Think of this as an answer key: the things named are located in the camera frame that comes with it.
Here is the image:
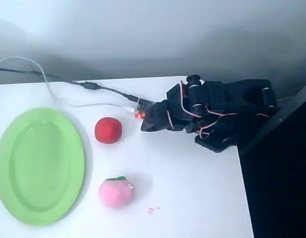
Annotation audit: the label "green oval plastic plate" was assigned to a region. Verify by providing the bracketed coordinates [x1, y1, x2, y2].
[0, 107, 86, 226]

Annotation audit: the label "black cable with ferrite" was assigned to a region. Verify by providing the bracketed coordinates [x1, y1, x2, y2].
[0, 67, 140, 103]

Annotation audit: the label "red white servo wires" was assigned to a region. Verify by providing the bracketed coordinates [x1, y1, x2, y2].
[167, 79, 270, 139]

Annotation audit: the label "red plush apple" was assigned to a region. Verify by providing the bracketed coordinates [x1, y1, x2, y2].
[94, 117, 123, 144]

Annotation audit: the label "grey diagonal bar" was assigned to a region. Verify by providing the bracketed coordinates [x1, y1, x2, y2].
[238, 81, 306, 156]

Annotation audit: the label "pink plush peach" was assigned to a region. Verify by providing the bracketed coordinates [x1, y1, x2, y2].
[98, 176, 135, 209]

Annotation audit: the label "small controller circuit board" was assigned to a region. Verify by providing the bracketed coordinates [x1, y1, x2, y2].
[135, 98, 154, 120]

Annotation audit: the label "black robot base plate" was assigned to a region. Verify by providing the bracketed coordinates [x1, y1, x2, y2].
[194, 132, 242, 153]

